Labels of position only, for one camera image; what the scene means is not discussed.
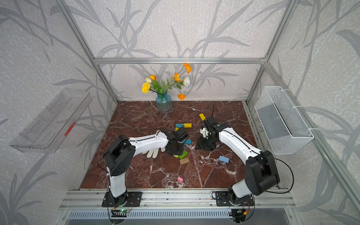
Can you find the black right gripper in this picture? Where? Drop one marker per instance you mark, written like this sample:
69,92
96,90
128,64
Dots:
200,145

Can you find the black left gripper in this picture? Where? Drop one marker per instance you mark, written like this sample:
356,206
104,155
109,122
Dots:
180,153

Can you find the teal block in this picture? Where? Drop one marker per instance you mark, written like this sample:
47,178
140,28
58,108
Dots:
179,125
187,142

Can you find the light blue block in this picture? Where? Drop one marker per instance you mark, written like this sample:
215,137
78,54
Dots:
224,159

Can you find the large yellow block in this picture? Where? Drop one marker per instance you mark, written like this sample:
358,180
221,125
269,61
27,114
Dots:
187,125

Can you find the small yellow block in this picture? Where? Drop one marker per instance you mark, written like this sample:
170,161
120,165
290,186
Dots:
202,117

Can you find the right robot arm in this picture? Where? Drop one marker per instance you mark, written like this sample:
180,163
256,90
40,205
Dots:
261,172

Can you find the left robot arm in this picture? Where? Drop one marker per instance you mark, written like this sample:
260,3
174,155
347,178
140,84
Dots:
121,152

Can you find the dark green block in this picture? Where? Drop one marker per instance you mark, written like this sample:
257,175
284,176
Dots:
185,153

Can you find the dark wood block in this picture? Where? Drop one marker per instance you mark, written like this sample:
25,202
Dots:
184,161

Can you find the white cotton glove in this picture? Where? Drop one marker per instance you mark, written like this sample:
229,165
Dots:
154,152

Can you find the blue glass vase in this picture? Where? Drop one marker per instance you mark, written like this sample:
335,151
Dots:
164,103

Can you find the artificial flowers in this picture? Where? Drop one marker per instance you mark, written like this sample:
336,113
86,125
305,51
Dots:
162,87

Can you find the right circuit board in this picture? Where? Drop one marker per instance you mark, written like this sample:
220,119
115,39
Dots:
238,214

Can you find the circuit board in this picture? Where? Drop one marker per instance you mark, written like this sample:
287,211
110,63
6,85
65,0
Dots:
120,212
238,214

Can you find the left circuit board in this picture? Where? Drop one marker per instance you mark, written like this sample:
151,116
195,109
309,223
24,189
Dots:
120,212

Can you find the clear plastic shelf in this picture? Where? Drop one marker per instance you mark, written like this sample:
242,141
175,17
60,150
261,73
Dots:
49,129

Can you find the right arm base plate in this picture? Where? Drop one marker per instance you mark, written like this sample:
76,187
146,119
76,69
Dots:
224,198

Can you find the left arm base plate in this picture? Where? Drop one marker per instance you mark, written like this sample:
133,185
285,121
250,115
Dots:
128,199

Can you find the white wire basket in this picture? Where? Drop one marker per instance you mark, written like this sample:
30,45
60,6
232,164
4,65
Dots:
281,121

